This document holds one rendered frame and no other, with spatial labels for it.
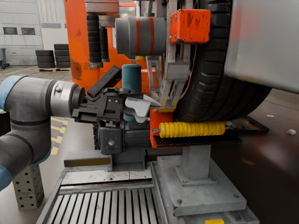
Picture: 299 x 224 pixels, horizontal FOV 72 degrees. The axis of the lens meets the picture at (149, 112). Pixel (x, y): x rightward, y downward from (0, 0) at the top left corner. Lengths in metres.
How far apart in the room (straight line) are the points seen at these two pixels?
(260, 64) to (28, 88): 0.47
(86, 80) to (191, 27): 0.90
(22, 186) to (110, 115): 0.86
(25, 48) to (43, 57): 5.06
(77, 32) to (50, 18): 12.85
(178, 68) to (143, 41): 0.23
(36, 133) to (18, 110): 0.07
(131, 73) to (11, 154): 0.58
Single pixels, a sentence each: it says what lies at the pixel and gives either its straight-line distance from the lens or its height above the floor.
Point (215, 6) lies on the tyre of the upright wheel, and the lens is 0.56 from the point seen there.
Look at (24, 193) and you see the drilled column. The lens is 1.30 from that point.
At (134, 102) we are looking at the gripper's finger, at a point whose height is 0.68.
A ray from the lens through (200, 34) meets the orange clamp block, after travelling 0.50.
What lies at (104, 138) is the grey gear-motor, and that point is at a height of 0.34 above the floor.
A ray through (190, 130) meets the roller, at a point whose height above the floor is 0.52.
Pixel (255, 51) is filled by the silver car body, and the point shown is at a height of 0.80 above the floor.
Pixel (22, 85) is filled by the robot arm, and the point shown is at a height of 0.72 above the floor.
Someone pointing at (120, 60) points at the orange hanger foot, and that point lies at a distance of 1.28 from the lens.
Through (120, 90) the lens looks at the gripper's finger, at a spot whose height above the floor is 0.71.
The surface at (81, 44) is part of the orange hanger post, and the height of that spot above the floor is 0.83.
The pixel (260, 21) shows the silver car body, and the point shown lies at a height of 0.84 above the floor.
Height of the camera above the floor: 0.80
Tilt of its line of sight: 16 degrees down
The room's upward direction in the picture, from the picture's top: straight up
